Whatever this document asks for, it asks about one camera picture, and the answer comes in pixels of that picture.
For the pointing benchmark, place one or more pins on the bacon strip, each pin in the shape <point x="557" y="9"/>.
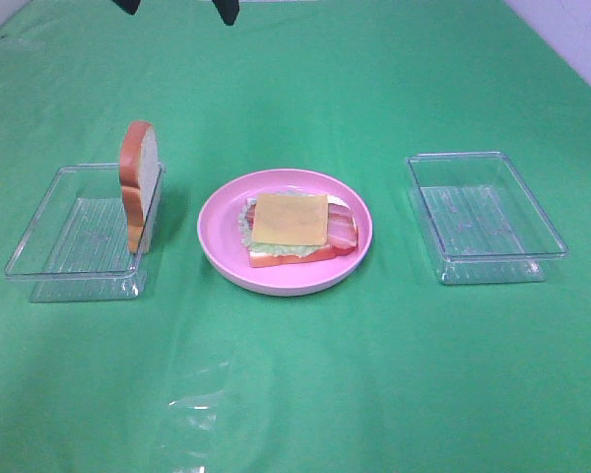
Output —
<point x="342" y="234"/>

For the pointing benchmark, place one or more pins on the pink round plate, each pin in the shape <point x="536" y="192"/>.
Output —
<point x="220" y="237"/>

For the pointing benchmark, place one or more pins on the green lettuce leaf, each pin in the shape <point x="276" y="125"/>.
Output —
<point x="284" y="223"/>

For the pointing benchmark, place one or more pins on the right clear plastic tray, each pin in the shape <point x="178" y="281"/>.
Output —
<point x="480" y="221"/>

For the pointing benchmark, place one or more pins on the yellow cheese slice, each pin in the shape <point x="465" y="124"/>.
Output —
<point x="290" y="219"/>

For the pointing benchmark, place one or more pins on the left clear plastic tray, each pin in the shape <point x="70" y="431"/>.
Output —
<point x="75" y="247"/>

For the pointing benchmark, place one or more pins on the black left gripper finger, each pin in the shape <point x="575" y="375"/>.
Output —
<point x="129" y="7"/>
<point x="228" y="10"/>

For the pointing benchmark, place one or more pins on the clear plastic film sheet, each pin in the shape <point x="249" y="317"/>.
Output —
<point x="189" y="415"/>

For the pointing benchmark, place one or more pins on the bread slice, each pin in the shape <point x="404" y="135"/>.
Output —
<point x="269" y="261"/>
<point x="138" y="171"/>

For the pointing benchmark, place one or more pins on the green tablecloth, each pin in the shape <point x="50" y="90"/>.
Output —
<point x="389" y="371"/>

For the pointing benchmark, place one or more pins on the clear plastic tray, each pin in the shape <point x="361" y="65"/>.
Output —
<point x="75" y="247"/>
<point x="480" y="221"/>

